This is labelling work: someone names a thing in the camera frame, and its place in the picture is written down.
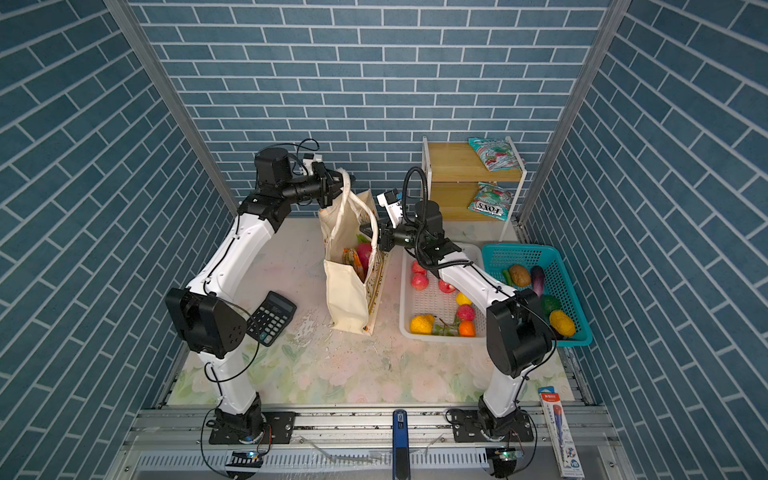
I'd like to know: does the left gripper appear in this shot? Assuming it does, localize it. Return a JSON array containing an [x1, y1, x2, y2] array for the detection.
[[275, 162, 352, 209]]

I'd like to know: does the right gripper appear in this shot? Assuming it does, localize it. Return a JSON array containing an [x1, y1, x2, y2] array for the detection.
[[363, 217, 429, 254]]

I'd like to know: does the pink dragon fruit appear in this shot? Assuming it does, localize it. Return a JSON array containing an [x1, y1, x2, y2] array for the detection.
[[356, 234, 372, 274]]

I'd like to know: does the cream floral tote bag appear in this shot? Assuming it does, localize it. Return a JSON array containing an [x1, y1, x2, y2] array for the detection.
[[319, 170, 387, 336]]

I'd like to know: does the pink snack bag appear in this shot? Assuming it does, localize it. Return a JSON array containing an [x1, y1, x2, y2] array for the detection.
[[342, 248, 366, 282]]

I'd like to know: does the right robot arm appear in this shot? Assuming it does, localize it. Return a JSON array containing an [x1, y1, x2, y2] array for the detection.
[[362, 167, 557, 441]]

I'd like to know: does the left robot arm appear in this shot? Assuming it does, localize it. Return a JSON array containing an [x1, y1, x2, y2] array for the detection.
[[165, 146, 355, 444]]

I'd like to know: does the teal Fox's candy bag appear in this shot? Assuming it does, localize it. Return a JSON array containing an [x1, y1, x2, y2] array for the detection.
[[467, 182, 514, 221]]

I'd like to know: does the teal candy bag upper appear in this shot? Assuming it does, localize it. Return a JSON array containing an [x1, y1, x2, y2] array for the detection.
[[468, 138, 519, 172]]

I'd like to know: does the red apple right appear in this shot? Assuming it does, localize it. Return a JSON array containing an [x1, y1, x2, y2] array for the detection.
[[411, 260, 426, 274]]

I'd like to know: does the red apple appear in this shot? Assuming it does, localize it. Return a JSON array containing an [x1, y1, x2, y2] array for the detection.
[[411, 273, 429, 291], [411, 260, 426, 274]]

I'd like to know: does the red apple left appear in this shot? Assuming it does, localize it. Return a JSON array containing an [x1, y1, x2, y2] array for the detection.
[[411, 273, 429, 291]]

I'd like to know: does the white plastic basket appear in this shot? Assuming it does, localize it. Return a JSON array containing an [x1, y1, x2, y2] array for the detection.
[[399, 253, 486, 344]]

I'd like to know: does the white wooden shelf rack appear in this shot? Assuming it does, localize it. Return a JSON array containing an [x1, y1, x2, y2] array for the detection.
[[421, 136, 530, 242]]

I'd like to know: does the yellow lemon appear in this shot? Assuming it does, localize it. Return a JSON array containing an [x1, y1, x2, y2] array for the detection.
[[409, 315, 435, 335]]

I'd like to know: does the small yellow fruit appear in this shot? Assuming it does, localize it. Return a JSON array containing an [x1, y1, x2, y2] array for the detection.
[[456, 293, 472, 306]]

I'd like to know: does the green grapes bunch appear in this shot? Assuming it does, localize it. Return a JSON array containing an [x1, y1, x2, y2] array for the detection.
[[431, 319, 459, 337]]

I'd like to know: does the pink peach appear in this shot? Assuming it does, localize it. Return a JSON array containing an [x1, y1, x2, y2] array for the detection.
[[456, 304, 475, 322]]

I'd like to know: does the teal plastic basket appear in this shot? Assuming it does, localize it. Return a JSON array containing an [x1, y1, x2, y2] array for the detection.
[[481, 243, 593, 347]]

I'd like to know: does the orange in white basket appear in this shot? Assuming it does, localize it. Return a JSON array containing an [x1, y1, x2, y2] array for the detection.
[[458, 320, 476, 338]]

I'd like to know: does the brown potato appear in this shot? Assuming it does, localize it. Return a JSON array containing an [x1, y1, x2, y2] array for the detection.
[[508, 264, 532, 288]]

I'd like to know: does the black calculator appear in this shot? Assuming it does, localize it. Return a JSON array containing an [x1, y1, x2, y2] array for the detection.
[[246, 291, 297, 347]]

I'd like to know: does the floral table mat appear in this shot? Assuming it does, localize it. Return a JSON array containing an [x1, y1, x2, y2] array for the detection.
[[167, 221, 574, 406]]

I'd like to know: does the purple eggplant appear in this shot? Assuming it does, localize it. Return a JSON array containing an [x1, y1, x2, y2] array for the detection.
[[530, 265, 545, 296]]

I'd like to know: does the green bell pepper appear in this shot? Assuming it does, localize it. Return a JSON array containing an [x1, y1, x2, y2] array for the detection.
[[540, 295, 562, 317]]

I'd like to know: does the blue black handheld device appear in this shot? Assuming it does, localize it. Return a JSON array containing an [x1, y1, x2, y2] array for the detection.
[[392, 409, 411, 480]]

